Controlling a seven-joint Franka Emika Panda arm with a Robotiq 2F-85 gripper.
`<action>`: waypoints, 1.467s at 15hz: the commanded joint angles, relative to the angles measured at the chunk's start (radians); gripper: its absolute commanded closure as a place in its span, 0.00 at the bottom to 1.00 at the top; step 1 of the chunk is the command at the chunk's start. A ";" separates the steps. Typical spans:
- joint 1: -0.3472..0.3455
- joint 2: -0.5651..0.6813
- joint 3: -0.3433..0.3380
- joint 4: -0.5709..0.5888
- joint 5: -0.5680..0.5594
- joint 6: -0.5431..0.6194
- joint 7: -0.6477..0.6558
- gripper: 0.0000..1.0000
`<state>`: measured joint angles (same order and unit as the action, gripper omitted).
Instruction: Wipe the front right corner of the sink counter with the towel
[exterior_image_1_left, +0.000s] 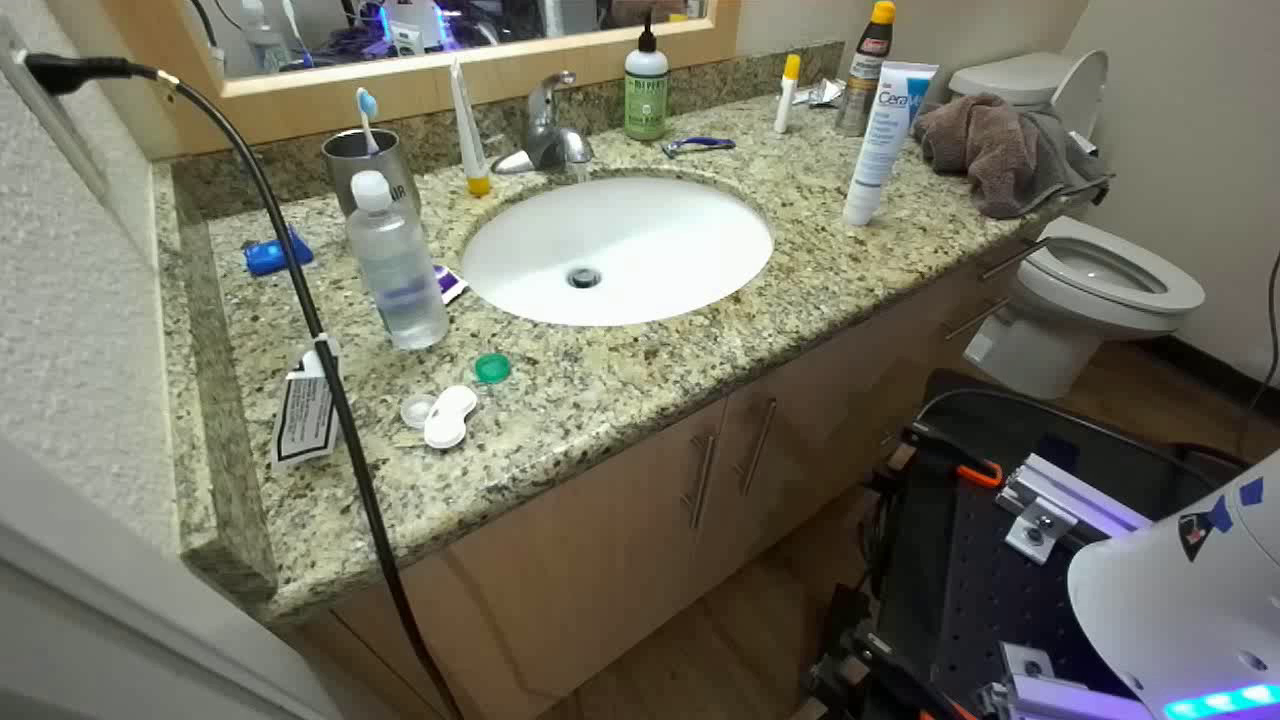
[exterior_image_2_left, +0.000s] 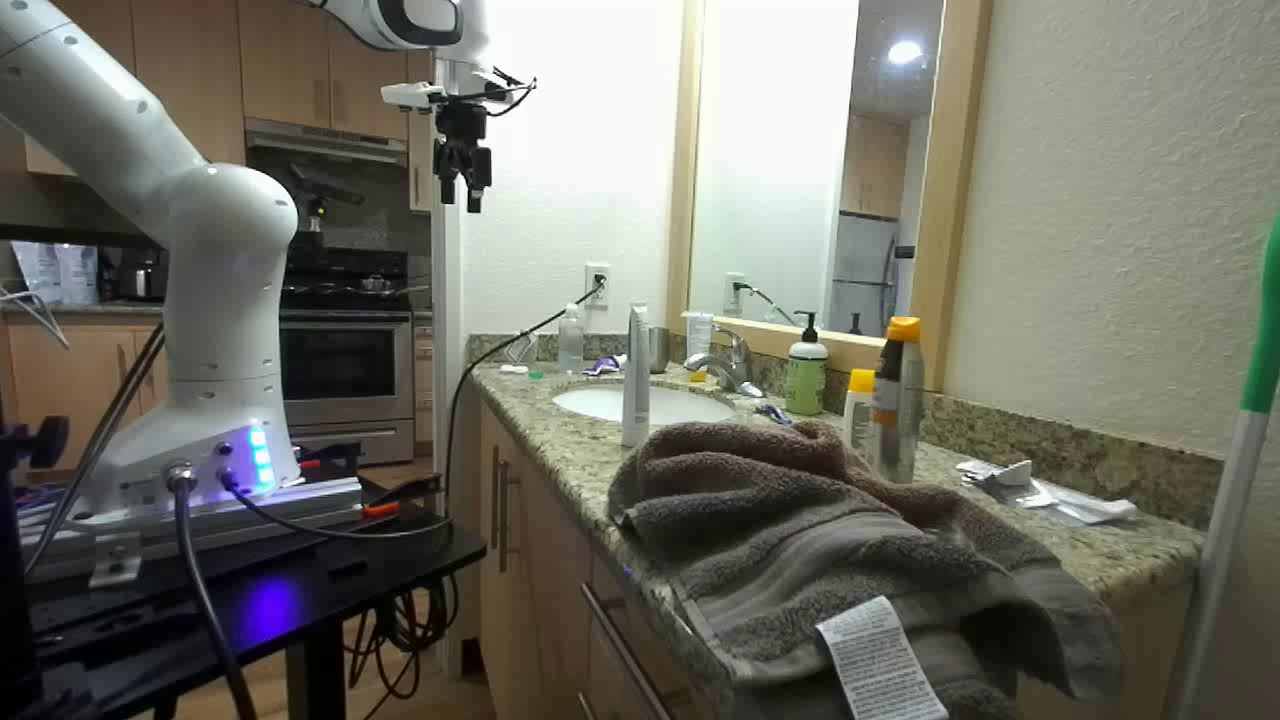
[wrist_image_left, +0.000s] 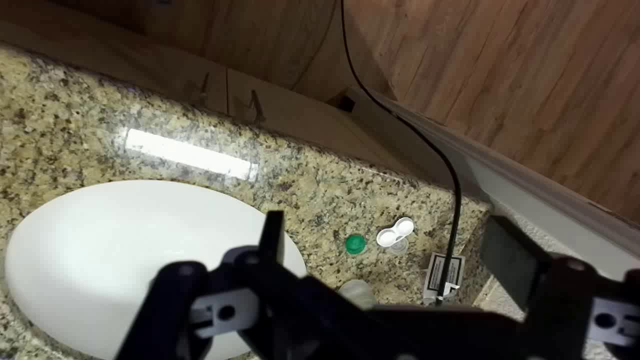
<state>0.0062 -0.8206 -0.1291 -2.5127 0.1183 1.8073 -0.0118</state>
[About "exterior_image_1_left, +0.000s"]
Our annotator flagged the wooden sink cabinet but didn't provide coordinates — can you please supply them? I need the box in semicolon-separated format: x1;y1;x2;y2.
282;237;1034;720

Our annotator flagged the black robot cart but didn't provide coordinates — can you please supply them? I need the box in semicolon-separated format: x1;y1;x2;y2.
796;371;1256;720

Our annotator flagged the aluminium robot base mount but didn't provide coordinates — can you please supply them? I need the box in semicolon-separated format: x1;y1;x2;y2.
996;451;1161;569

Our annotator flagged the black cable with plug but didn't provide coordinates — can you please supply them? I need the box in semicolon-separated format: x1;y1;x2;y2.
20;49;462;720

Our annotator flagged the green round cap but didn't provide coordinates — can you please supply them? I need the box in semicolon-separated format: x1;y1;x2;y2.
471;350;517;394

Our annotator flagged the white stick with yellow base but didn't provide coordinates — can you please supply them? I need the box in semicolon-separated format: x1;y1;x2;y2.
445;58;496;203

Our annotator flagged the brown grey towel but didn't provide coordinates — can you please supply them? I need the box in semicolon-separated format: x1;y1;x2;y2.
913;92;1111;226

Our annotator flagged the clear plastic bottle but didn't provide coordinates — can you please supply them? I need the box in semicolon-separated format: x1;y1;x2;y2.
339;168;451;356

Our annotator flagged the crumpled white wrapper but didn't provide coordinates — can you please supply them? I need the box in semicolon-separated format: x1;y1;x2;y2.
796;72;849;111

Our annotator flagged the white oval sink basin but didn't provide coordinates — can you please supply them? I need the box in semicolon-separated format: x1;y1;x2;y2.
456;171;778;332

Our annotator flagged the small blue plastic object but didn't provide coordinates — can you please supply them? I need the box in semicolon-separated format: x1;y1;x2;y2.
238;228;320;279

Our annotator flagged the white blue toothbrush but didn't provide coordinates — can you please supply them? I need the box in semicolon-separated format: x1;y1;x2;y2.
349;83;386;162

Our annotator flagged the green soap pump bottle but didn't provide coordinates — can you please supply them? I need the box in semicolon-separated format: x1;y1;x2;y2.
621;10;676;149

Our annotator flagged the small white bottle yellow cap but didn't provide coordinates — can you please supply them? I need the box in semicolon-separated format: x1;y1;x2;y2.
772;52;809;139

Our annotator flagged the white lotion tube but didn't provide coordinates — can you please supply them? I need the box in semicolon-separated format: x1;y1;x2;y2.
838;58;943;231

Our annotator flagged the wood framed mirror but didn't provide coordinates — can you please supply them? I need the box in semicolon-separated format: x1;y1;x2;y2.
94;0;745;149

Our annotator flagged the grey toothbrush cup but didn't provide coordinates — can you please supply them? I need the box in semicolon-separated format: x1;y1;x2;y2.
317;127;423;226

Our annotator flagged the white toilet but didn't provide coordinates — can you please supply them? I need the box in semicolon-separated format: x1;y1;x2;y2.
948;49;1213;405

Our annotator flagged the orange handled clamp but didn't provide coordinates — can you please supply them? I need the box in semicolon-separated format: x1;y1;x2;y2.
948;456;1007;491

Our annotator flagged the blue razor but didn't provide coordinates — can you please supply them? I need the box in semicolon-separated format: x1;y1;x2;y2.
657;134;741;163

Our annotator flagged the chrome faucet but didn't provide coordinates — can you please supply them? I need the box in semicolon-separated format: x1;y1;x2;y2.
492;68;600;181

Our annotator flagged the spray can with orange cap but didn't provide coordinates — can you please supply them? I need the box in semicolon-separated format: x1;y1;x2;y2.
834;0;899;138

